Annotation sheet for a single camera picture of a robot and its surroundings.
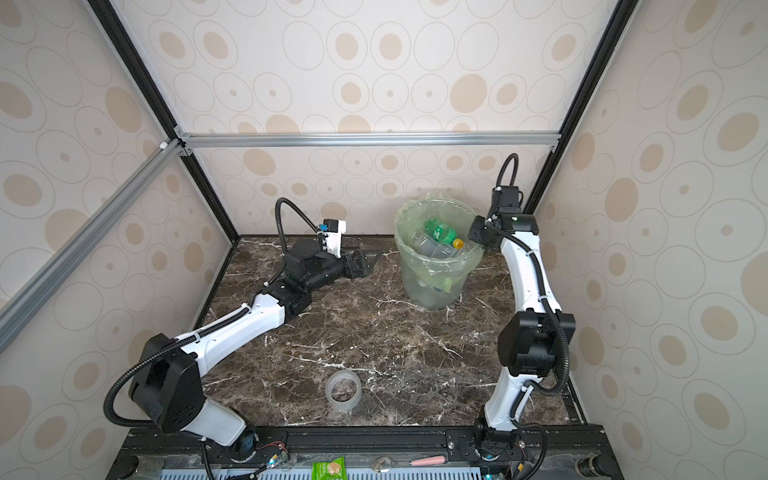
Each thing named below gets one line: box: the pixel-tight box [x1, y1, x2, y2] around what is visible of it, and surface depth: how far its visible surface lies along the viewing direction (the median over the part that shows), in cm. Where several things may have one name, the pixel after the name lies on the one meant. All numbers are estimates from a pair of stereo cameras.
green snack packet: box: [311, 455, 347, 480], surface depth 70 cm
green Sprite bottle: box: [424, 218, 465, 250], surface depth 92 cm
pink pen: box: [409, 456, 446, 466], surface depth 73 cm
